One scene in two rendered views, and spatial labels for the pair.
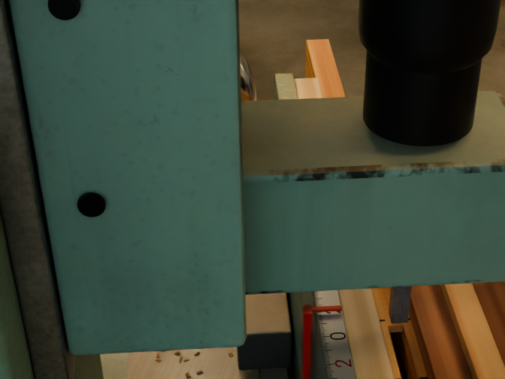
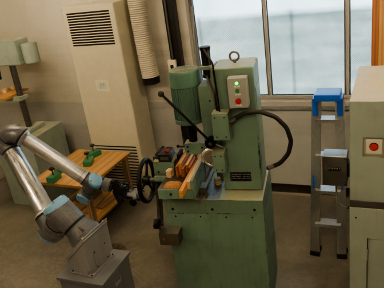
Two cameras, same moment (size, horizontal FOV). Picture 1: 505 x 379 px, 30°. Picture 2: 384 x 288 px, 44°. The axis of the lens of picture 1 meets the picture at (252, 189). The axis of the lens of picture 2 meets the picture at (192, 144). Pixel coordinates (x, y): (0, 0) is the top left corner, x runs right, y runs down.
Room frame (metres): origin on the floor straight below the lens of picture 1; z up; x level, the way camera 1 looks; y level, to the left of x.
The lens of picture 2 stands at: (2.80, 0.78, 2.11)
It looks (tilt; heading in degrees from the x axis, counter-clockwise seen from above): 22 degrees down; 200
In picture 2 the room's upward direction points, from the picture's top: 8 degrees counter-clockwise
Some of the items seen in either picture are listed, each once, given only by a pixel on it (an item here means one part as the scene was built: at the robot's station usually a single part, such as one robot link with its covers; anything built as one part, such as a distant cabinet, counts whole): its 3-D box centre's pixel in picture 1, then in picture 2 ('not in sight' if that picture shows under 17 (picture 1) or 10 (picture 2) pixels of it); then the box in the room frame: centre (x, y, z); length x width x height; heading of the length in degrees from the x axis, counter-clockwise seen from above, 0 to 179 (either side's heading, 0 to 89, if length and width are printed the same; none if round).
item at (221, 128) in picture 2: not in sight; (222, 124); (0.52, 0.14, 1.23); 0.09 x 0.08 x 0.15; 93
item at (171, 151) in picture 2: not in sight; (164, 153); (0.38, -0.27, 0.99); 0.13 x 0.11 x 0.06; 3
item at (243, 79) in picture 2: not in sight; (238, 91); (0.51, 0.25, 1.40); 0.10 x 0.06 x 0.16; 93
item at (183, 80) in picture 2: not in sight; (187, 95); (0.38, -0.08, 1.35); 0.18 x 0.18 x 0.31
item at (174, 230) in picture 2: not in sight; (170, 235); (0.65, -0.21, 0.58); 0.12 x 0.08 x 0.08; 93
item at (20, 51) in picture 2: not in sight; (28, 122); (-0.77, -2.12, 0.79); 0.62 x 0.48 x 1.58; 85
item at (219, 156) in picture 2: not in sight; (220, 159); (0.53, 0.12, 1.02); 0.09 x 0.07 x 0.12; 3
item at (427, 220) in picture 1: (369, 200); (197, 147); (0.38, -0.06, 1.03); 0.14 x 0.07 x 0.09; 93
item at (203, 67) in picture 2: not in sight; (207, 62); (0.37, 0.06, 1.54); 0.08 x 0.08 x 0.17; 3
